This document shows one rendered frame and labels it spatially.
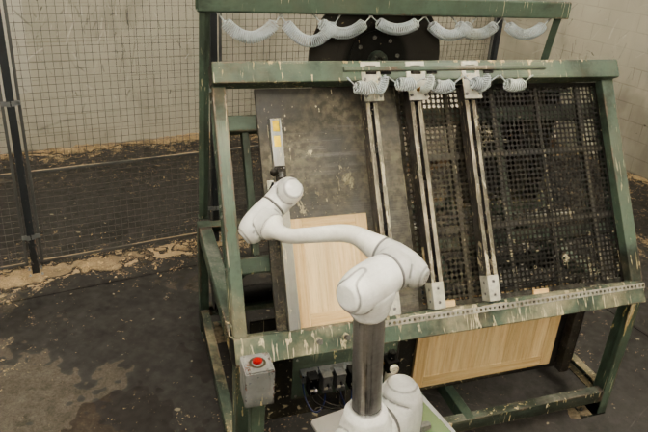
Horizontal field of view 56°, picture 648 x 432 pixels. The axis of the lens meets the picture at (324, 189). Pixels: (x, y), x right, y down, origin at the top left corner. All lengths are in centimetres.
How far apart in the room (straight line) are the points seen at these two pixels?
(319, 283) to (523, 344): 142
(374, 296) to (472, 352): 180
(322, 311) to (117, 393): 152
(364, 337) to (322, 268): 90
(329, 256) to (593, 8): 622
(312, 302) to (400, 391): 70
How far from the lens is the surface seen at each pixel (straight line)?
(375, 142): 289
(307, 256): 275
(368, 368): 200
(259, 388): 252
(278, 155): 274
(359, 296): 178
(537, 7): 389
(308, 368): 279
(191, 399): 374
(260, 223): 217
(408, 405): 227
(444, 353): 344
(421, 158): 297
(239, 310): 266
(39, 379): 406
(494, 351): 362
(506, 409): 365
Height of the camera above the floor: 255
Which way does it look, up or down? 24 degrees down
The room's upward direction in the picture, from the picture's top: 4 degrees clockwise
